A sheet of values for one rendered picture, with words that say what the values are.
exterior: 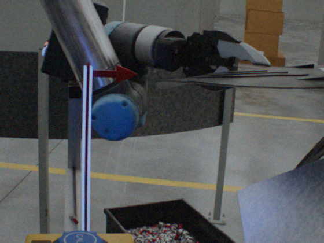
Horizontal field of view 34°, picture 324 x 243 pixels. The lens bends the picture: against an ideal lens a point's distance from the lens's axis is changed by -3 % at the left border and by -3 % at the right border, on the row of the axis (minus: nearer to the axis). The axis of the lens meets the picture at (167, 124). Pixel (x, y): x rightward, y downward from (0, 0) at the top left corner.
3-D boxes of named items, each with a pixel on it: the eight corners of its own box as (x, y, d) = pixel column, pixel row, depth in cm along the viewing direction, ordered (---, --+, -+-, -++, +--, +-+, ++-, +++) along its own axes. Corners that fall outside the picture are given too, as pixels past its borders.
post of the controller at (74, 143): (80, 169, 124) (81, 85, 119) (67, 168, 124) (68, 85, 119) (80, 164, 127) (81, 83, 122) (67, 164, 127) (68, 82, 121)
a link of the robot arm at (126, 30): (123, 61, 107) (125, 18, 104) (164, 70, 99) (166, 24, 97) (92, 65, 101) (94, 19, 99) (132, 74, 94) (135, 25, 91)
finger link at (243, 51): (287, 47, 80) (238, 41, 87) (267, 44, 76) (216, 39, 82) (285, 67, 81) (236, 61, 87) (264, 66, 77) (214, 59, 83)
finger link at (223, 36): (246, 33, 80) (201, 29, 86) (240, 32, 79) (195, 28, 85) (243, 64, 81) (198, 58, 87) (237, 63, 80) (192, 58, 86)
